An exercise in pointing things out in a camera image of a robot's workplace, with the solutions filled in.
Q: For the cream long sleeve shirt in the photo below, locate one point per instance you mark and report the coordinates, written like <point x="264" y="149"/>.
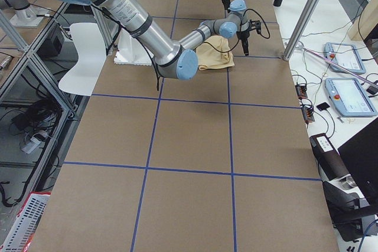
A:
<point x="214" y="54"/>

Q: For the upper blue teach pendant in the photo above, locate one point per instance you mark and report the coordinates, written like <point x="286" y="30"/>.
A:
<point x="345" y="55"/>

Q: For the blue teach pendant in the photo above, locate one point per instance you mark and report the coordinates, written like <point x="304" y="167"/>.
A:
<point x="345" y="55"/>
<point x="349" y="98"/>

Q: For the lower blue teach pendant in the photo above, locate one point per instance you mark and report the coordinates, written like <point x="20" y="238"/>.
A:
<point x="349" y="98"/>

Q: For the white plastic chair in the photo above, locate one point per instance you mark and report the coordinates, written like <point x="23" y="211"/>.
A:
<point x="90" y="46"/>

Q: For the black equipment case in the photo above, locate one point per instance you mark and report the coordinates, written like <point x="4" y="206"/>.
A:
<point x="351" y="188"/>

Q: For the red white plastic basket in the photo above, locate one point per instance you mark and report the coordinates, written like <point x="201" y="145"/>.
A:
<point x="22" y="231"/>

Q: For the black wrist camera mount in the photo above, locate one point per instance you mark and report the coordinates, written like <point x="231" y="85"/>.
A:
<point x="255" y="26"/>

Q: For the aluminium frame post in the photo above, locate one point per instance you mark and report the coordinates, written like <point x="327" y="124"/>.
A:
<point x="299" y="28"/>

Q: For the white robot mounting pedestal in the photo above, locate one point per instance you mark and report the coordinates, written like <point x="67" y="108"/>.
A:
<point x="130" y="51"/>

